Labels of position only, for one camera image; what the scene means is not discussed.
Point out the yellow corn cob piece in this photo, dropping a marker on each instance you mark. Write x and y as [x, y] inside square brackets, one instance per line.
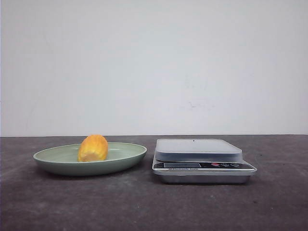
[93, 148]

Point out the silver digital kitchen scale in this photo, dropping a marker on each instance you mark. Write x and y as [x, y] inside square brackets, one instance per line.
[212, 161]

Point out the green round plate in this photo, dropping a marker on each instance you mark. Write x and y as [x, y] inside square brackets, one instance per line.
[62, 160]

